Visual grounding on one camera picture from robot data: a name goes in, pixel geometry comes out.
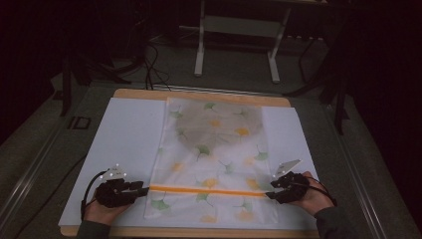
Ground black stand with legs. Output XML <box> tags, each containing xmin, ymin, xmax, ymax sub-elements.
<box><xmin>282</xmin><ymin>33</ymin><xmax>353</xmax><ymax>136</ymax></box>

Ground person's left hand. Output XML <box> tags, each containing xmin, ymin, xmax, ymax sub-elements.
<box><xmin>83</xmin><ymin>194</ymin><xmax>133</xmax><ymax>227</ymax></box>

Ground wooden table board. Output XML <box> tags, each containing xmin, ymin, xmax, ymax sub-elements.
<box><xmin>59</xmin><ymin>88</ymin><xmax>320</xmax><ymax>239</ymax></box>

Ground grey cloth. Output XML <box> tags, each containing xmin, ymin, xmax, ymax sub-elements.
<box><xmin>174</xmin><ymin>100</ymin><xmax>265</xmax><ymax>150</ymax></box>

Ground metal floor rail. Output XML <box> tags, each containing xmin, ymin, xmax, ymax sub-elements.
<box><xmin>0</xmin><ymin>123</ymin><xmax>69</xmax><ymax>230</ymax></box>
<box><xmin>326</xmin><ymin>106</ymin><xmax>390</xmax><ymax>239</ymax></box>

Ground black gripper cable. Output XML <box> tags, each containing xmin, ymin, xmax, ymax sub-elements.
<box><xmin>298</xmin><ymin>176</ymin><xmax>338</xmax><ymax>207</ymax></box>
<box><xmin>80</xmin><ymin>169</ymin><xmax>110</xmax><ymax>223</ymax></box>

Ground white metal stand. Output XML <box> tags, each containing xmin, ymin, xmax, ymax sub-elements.
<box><xmin>193</xmin><ymin>0</ymin><xmax>294</xmax><ymax>85</ymax></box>

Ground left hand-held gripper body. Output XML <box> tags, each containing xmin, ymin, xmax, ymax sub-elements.
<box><xmin>94</xmin><ymin>162</ymin><xmax>137</xmax><ymax>209</ymax></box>

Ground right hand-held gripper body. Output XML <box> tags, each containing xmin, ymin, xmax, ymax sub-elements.
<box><xmin>272</xmin><ymin>158</ymin><xmax>312</xmax><ymax>205</ymax></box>

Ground leaf print mesh zipper bag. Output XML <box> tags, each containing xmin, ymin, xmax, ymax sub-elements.
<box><xmin>143</xmin><ymin>96</ymin><xmax>281</xmax><ymax>225</ymax></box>

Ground white sheet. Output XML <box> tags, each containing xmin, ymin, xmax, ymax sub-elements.
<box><xmin>58</xmin><ymin>97</ymin><xmax>320</xmax><ymax>231</ymax></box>

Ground person's right hand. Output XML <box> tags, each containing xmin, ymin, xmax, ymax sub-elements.
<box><xmin>289</xmin><ymin>170</ymin><xmax>335</xmax><ymax>217</ymax></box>

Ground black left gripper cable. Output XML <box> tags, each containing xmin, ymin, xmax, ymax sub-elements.
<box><xmin>80</xmin><ymin>169</ymin><xmax>110</xmax><ymax>223</ymax></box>

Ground black floor bracket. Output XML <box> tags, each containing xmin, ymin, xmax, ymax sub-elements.
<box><xmin>67</xmin><ymin>116</ymin><xmax>93</xmax><ymax>130</ymax></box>

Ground black floor cables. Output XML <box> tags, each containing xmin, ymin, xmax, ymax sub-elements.
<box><xmin>141</xmin><ymin>41</ymin><xmax>173</xmax><ymax>93</ymax></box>

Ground black tripod stand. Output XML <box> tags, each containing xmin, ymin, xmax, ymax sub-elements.
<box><xmin>59</xmin><ymin>46</ymin><xmax>133</xmax><ymax>118</ymax></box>

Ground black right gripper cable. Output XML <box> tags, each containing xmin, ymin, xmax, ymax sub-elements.
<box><xmin>298</xmin><ymin>176</ymin><xmax>338</xmax><ymax>207</ymax></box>

